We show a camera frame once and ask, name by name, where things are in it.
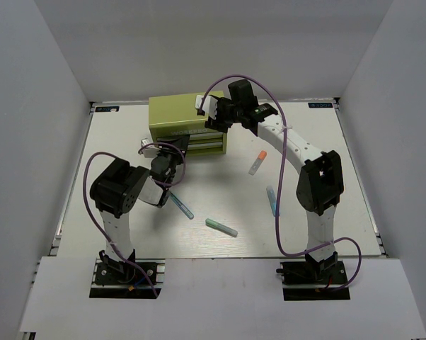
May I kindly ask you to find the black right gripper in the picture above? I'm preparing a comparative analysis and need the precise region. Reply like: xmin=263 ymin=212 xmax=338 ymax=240
xmin=207 ymin=96 xmax=244 ymax=133

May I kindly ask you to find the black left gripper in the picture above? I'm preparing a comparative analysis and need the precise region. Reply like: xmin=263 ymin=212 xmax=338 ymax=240
xmin=156 ymin=134 xmax=190 ymax=188

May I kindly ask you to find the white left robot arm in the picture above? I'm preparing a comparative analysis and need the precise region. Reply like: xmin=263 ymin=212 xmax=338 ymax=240
xmin=89 ymin=135 xmax=190 ymax=283

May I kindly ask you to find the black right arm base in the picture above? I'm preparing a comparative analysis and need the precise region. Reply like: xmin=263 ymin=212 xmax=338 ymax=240
xmin=276 ymin=251 xmax=350 ymax=301

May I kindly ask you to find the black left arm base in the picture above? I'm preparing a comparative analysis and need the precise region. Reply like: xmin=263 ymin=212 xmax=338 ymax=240
xmin=89 ymin=250 xmax=166 ymax=300

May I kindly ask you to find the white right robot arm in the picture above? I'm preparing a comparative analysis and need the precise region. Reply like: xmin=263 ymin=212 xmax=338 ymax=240
xmin=195 ymin=74 xmax=344 ymax=283

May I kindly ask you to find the green metal drawer chest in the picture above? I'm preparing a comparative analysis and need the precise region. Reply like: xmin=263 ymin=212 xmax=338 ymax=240
xmin=149 ymin=93 xmax=227 ymax=157

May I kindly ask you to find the orange capped highlighter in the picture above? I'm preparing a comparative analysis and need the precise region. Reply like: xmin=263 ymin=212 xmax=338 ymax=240
xmin=248 ymin=150 xmax=267 ymax=176

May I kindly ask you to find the green capped highlighter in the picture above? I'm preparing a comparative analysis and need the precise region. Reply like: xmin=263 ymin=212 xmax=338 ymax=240
xmin=205 ymin=218 xmax=238 ymax=237

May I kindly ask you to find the blue capped highlighter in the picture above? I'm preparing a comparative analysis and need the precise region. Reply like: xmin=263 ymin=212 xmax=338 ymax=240
xmin=266 ymin=186 xmax=280 ymax=217

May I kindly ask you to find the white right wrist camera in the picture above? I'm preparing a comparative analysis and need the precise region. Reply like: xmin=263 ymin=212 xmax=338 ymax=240
xmin=195 ymin=95 xmax=219 ymax=120

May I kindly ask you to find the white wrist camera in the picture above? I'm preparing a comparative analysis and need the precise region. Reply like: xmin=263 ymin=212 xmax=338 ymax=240
xmin=138 ymin=138 xmax=161 ymax=159
xmin=195 ymin=95 xmax=219 ymax=120

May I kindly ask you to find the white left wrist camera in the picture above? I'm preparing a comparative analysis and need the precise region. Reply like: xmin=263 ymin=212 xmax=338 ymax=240
xmin=138 ymin=138 xmax=161 ymax=159

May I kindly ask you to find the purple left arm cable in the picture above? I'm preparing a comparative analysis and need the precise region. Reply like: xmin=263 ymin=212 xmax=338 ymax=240
xmin=81 ymin=143 xmax=188 ymax=298

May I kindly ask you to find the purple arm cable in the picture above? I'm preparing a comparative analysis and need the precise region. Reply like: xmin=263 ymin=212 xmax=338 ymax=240
xmin=202 ymin=74 xmax=362 ymax=293
xmin=81 ymin=143 xmax=188 ymax=298

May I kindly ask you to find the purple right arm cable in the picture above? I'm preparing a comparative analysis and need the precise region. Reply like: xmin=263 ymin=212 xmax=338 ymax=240
xmin=202 ymin=74 xmax=362 ymax=293

